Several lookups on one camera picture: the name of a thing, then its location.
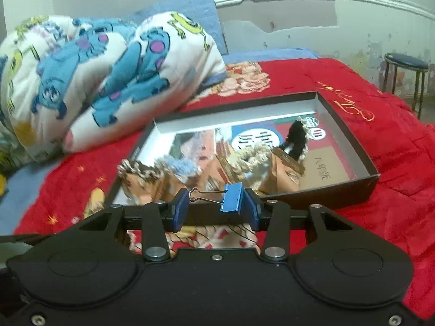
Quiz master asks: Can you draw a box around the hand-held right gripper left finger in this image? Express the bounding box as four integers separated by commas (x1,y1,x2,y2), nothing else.
73,188,190,263

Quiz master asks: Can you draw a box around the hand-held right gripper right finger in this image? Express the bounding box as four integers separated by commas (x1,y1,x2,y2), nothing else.
242,188,361,263

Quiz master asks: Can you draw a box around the blue binder clip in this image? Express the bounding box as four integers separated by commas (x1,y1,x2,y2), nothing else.
189,182,243,214

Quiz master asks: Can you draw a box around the light blue fluffy scrunchie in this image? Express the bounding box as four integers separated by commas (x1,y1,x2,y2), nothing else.
160,156,201,180

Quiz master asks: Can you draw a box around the cream knitted scrunchie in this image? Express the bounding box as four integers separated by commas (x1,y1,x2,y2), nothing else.
233,143,272,177

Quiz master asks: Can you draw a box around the brown knitted scrunchie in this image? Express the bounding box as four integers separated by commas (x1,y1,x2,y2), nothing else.
117,159,164,180

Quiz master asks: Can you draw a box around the black and white scrunchie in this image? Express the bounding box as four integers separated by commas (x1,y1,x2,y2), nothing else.
277,116,311,162

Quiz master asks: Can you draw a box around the black shallow cardboard box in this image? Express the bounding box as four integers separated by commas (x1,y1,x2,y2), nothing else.
110,90,380,208

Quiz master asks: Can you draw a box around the history textbook with palace cover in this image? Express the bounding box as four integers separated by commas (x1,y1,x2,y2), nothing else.
166,112,357,191

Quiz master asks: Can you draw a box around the red printed blanket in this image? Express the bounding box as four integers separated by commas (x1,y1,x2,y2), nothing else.
14,58,435,320

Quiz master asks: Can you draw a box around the monster print white blanket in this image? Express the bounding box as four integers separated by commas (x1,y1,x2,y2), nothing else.
0,12,228,164

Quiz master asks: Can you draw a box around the blue pillow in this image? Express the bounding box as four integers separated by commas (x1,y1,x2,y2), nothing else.
126,0,228,55

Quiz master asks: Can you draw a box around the round blue-seat metal stool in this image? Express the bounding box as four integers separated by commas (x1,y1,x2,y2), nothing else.
382,52,429,119

